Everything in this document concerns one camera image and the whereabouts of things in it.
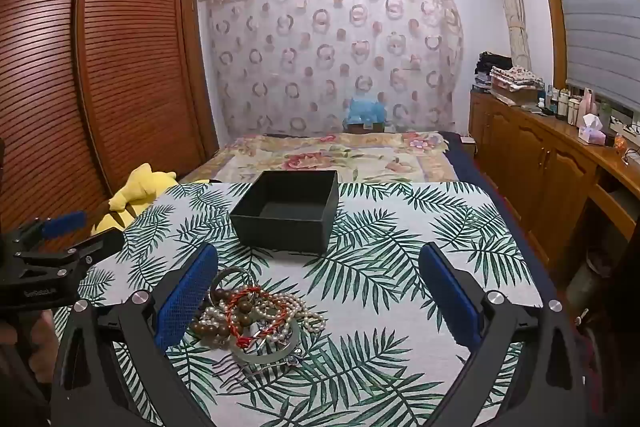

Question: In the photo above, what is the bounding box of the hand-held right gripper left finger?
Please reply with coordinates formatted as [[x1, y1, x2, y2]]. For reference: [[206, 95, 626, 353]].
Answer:
[[50, 242, 221, 427]]

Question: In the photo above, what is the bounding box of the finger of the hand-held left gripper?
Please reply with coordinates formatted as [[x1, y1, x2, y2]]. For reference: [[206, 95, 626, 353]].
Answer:
[[10, 231, 125, 280], [7, 210, 87, 250]]

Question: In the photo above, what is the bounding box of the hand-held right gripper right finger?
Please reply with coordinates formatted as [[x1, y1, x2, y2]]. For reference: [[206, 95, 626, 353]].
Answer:
[[417, 243, 588, 427]]

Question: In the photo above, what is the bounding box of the silver bangle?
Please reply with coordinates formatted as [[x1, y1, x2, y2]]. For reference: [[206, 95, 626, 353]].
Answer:
[[230, 322, 303, 364], [210, 268, 261, 303]]

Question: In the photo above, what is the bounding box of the wooden bead bracelet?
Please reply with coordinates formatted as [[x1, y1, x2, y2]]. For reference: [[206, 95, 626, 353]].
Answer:
[[192, 287, 261, 340]]

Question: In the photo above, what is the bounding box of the red braided cord bracelet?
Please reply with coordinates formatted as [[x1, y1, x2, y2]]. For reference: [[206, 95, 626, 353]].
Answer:
[[220, 285, 301, 348]]

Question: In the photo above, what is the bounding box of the pearl necklace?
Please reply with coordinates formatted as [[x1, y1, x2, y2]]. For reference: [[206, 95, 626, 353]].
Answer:
[[192, 292, 326, 343]]

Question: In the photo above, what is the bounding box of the black box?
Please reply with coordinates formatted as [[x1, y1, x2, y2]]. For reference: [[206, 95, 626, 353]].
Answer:
[[229, 169, 341, 255]]

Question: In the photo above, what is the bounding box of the person's left hand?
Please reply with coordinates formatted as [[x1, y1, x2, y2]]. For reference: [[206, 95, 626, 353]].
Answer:
[[27, 309, 63, 375]]

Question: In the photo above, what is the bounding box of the yellow plush toy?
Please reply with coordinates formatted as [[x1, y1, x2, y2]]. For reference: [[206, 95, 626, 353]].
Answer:
[[90, 163, 178, 235]]

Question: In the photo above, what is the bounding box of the leaf print tablecloth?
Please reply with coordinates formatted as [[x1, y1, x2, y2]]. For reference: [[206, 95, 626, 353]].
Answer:
[[52, 179, 543, 427]]

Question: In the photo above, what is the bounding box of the navy bed sheet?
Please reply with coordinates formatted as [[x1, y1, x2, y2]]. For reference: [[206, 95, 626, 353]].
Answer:
[[442, 131, 558, 308]]

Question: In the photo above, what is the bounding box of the wooden cabinet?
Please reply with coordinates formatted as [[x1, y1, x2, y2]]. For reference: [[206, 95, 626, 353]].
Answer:
[[467, 87, 640, 273]]

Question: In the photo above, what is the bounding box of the wooden louvered wardrobe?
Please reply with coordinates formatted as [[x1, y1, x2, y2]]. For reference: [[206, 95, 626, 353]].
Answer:
[[0, 0, 221, 258]]

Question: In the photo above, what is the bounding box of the small cardboard box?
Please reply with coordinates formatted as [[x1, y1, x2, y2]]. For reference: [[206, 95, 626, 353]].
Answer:
[[344, 121, 386, 135]]

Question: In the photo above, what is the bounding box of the floral bed blanket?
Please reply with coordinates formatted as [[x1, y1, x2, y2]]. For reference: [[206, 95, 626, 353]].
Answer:
[[182, 131, 458, 185]]

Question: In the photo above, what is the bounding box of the blue plush toy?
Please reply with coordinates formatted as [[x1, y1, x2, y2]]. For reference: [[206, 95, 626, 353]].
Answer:
[[346, 94, 390, 124]]

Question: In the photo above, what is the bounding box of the beige storage box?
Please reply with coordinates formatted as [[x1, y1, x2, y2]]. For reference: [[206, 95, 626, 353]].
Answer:
[[490, 84, 541, 106]]

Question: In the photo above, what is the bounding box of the pink tissue box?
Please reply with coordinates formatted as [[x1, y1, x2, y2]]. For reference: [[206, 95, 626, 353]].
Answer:
[[577, 113, 607, 145]]

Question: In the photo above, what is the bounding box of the row of toiletry bottles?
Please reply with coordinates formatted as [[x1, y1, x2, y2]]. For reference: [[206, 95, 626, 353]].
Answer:
[[542, 84, 613, 122]]

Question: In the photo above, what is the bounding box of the folded floral cloth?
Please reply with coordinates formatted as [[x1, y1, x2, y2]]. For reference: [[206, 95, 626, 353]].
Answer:
[[489, 66, 545, 95]]

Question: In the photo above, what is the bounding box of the stack of dark clothes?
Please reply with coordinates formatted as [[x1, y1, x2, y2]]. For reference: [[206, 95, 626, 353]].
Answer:
[[475, 52, 513, 88]]

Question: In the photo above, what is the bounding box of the circle print curtain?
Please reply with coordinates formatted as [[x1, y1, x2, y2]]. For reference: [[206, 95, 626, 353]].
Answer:
[[200, 0, 463, 138]]

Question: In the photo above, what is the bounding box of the grey window blind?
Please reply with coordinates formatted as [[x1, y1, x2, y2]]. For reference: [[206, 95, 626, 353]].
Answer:
[[537, 0, 640, 108]]

